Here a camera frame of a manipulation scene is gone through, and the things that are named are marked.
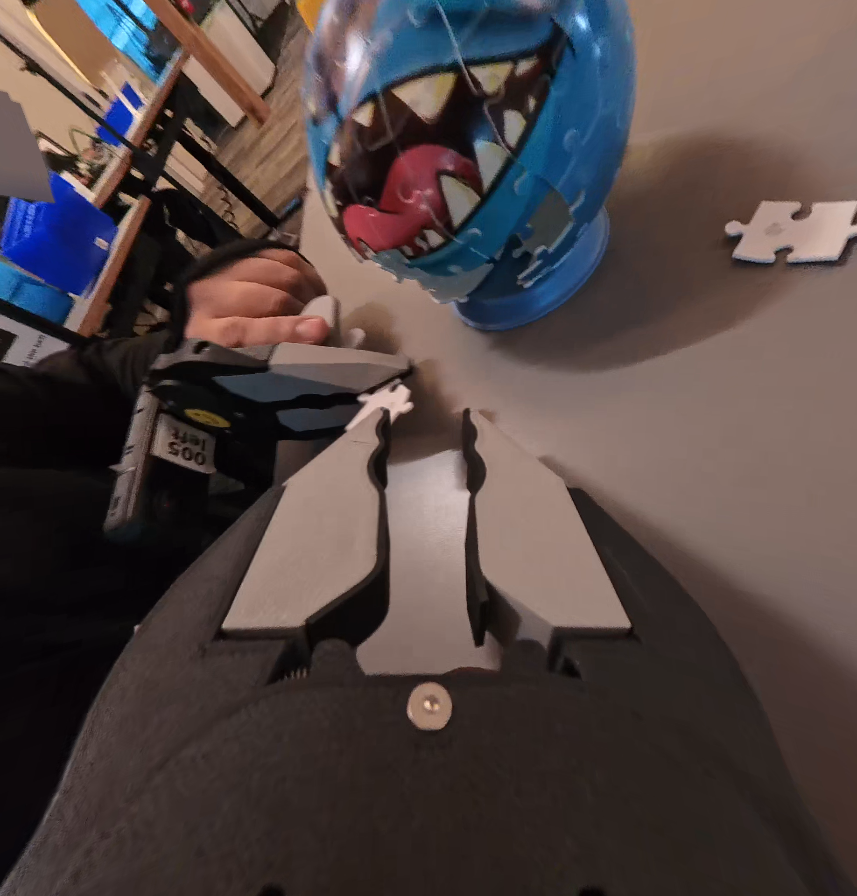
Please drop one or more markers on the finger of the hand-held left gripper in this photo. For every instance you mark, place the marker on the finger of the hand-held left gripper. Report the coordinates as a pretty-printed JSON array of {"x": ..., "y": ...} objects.
[
  {"x": 288, "y": 402},
  {"x": 337, "y": 367}
]

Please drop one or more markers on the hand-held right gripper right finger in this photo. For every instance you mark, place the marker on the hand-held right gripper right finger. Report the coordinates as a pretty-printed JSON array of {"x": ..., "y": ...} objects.
[{"x": 540, "y": 553}]

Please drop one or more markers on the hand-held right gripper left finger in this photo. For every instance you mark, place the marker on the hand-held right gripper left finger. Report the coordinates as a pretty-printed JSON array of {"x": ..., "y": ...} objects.
[{"x": 316, "y": 553}]

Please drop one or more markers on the white puzzle piece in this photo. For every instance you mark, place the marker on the white puzzle piece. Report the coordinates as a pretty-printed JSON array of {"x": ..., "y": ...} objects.
[
  {"x": 383, "y": 402},
  {"x": 799, "y": 234}
]

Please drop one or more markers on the blue cartoon puzzle ball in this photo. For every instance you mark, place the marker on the blue cartoon puzzle ball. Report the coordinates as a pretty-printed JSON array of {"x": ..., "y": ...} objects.
[{"x": 561, "y": 105}]

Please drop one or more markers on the person's left forearm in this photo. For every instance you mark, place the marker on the person's left forearm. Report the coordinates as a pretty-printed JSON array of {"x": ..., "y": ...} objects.
[{"x": 64, "y": 406}]

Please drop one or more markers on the person's left hand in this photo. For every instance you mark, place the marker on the person's left hand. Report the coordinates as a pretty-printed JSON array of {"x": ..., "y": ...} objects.
[{"x": 246, "y": 301}]

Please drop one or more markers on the black and white tag sign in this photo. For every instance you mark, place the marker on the black and white tag sign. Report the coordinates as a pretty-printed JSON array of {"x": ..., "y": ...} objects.
[{"x": 15, "y": 336}]

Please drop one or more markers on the light blue plastic bin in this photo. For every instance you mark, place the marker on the light blue plastic bin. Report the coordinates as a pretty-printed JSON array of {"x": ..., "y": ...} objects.
[{"x": 22, "y": 287}]

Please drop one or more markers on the person's black clothed torso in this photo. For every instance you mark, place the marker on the person's black clothed torso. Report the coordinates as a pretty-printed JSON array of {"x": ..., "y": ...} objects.
[{"x": 36, "y": 630}]

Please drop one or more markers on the background desk with black legs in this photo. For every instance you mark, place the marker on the background desk with black legs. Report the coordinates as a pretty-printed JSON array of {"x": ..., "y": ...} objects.
[{"x": 225, "y": 77}]

